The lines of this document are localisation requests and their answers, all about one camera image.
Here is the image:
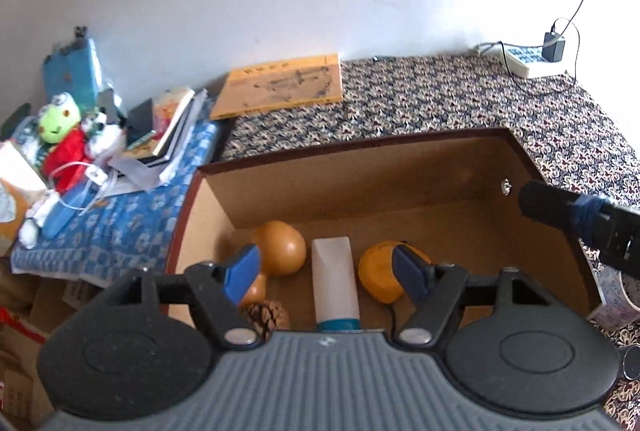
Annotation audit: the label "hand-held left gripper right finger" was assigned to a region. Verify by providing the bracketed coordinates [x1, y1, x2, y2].
[392, 244, 552, 348]

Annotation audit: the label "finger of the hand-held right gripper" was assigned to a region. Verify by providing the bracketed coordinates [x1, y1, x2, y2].
[517, 181, 610, 239]

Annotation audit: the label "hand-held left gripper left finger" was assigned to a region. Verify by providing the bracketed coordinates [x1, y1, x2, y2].
[127, 243, 264, 353]

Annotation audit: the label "orange round tape measure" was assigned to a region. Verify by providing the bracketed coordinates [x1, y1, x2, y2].
[357, 240, 434, 337]

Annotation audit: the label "brown pinecone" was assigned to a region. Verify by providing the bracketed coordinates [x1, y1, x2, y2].
[240, 301, 291, 343]

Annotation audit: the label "white tube with blue cap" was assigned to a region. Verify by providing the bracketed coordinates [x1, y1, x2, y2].
[311, 236, 362, 332]

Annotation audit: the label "brown cardboard box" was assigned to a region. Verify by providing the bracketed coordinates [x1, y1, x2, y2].
[165, 127, 605, 348]

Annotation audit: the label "orange wooden gourd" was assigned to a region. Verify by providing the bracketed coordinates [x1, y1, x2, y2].
[239, 220, 307, 308]

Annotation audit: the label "white printed tape roll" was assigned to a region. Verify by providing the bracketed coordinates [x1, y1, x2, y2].
[591, 256, 640, 333]

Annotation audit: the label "blue patterned cloth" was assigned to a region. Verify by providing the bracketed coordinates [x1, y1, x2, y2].
[10, 117, 224, 288]

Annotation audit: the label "white power strip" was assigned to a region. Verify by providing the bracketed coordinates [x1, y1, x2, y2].
[471, 41, 569, 80]

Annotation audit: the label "black power adapter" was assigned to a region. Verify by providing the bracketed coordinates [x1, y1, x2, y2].
[543, 28, 568, 62]

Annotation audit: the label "stack of books and papers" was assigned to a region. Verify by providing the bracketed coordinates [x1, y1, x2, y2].
[106, 85, 209, 188]

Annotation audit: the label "blue flat packet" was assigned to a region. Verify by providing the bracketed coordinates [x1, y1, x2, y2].
[42, 184, 97, 240]

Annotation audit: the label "yellow book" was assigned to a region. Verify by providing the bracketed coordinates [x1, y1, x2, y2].
[209, 53, 345, 121]

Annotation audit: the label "white plush toy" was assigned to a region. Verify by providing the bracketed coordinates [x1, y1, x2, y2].
[81, 108, 127, 158]

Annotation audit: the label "brown cardboard cartons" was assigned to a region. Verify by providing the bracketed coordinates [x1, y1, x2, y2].
[0, 256, 103, 429]

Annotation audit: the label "green frog plush toy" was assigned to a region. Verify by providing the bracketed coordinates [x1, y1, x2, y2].
[36, 92, 97, 193]

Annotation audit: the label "orange and white tissue box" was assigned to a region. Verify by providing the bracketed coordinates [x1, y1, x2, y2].
[0, 140, 49, 257]

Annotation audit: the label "blue box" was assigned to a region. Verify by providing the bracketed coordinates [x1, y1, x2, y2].
[42, 26, 104, 108]

